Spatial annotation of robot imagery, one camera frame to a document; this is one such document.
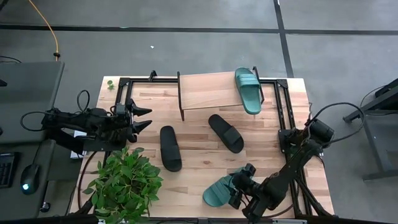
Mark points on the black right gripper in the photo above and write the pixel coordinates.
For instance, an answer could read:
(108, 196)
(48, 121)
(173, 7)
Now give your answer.
(245, 183)

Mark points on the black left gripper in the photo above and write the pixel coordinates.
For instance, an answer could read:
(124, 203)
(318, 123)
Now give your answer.
(124, 121)

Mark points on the green rubber slide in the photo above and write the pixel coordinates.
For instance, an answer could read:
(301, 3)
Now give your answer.
(248, 90)
(217, 193)

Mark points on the black rubber slide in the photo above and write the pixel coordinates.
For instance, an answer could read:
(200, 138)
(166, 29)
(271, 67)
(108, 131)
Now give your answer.
(170, 149)
(226, 133)

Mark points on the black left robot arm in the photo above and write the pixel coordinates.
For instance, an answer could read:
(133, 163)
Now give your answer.
(77, 121)

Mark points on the white box under arm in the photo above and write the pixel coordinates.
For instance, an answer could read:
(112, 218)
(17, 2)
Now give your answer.
(77, 137)

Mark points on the green leafy potted plant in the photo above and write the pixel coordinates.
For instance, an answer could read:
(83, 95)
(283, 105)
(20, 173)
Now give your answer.
(124, 183)

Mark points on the grey desk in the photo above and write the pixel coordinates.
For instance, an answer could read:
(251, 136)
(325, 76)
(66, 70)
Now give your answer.
(28, 93)

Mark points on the black computer mouse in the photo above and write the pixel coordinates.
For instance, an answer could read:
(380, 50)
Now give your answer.
(29, 179)

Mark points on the black caster knob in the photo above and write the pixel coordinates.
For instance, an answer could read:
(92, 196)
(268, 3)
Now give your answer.
(45, 207)

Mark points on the small black desk object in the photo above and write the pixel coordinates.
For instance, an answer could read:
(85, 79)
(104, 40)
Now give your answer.
(2, 83)

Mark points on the black keyboard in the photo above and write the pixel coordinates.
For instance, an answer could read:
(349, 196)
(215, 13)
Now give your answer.
(6, 170)

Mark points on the black side stand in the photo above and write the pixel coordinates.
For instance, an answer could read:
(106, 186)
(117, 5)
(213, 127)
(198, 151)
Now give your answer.
(382, 102)

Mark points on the black aluminium table frame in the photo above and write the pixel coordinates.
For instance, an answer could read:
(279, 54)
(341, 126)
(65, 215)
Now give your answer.
(155, 80)

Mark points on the wooden shelf with black frame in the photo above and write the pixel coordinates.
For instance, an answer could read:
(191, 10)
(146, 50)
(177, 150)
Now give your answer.
(208, 91)

